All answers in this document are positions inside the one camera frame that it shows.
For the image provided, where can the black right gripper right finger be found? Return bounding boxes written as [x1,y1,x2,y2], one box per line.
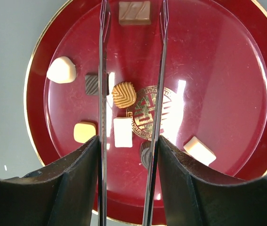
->
[158,137,267,226]

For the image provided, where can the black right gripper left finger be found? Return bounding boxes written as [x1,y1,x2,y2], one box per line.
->
[0,136,99,226]

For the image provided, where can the metal serving tongs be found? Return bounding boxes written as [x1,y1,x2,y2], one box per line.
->
[97,0,169,226]

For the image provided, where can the white block chocolate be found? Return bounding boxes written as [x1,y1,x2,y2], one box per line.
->
[184,137,217,166]

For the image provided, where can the tan rounded square chocolate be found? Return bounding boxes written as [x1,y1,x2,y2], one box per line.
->
[73,121,97,143]

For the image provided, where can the dark round ridged chocolate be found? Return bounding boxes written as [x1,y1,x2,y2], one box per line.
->
[139,141,154,170]

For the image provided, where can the white rectangular chocolate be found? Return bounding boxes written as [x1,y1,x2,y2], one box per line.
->
[113,117,133,148]

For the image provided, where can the golden ridged chocolate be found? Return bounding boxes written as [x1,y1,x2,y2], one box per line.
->
[112,81,137,109]

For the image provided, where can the dark square ridged chocolate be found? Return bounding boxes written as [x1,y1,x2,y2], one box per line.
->
[85,73,98,96]

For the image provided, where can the white heart chocolate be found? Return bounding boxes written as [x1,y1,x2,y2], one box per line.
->
[47,56,77,84]

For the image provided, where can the brown rectangular chocolate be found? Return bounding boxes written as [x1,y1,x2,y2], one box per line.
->
[119,1,151,25]

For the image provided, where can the round dark red plate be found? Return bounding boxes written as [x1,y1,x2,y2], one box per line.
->
[24,0,267,224]

